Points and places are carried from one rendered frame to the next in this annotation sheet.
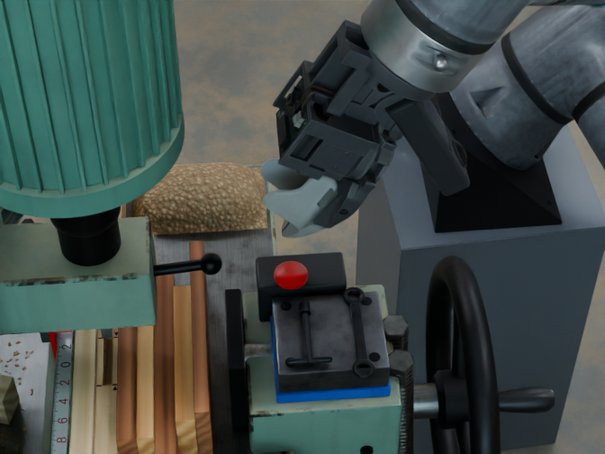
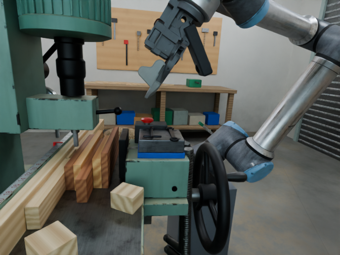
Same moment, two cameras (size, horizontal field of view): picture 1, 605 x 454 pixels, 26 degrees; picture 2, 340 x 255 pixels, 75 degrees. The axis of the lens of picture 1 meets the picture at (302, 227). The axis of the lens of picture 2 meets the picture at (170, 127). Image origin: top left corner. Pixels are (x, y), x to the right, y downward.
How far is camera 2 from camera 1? 0.79 m
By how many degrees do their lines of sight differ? 32
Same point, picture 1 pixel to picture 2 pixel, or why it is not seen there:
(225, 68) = not seen: hidden behind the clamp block
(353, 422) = (169, 169)
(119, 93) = not seen: outside the picture
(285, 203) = (146, 72)
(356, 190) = (172, 58)
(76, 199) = (57, 17)
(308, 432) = (150, 174)
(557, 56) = (219, 139)
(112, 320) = (76, 124)
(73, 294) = (60, 107)
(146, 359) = (88, 149)
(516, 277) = not seen: hidden behind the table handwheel
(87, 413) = (56, 160)
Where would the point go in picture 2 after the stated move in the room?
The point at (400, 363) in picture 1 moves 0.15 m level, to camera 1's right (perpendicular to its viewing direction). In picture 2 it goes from (187, 149) to (253, 152)
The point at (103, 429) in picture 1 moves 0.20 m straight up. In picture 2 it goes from (61, 167) to (52, 65)
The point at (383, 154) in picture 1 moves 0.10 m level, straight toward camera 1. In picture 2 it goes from (182, 44) to (182, 38)
